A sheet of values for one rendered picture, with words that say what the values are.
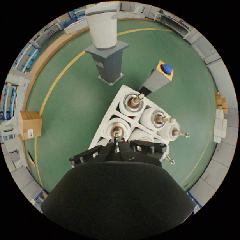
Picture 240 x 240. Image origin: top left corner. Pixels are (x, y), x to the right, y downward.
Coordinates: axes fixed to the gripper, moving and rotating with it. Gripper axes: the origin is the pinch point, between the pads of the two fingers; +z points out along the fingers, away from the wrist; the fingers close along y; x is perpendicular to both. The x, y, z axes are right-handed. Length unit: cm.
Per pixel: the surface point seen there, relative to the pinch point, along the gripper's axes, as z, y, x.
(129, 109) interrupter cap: 9.9, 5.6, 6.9
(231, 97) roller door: -80, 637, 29
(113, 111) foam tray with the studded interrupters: 17.2, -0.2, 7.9
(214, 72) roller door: -2, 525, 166
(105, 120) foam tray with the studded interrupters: 17.2, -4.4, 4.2
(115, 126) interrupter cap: 9.9, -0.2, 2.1
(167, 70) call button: 2.3, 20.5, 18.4
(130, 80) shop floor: 35.2, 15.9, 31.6
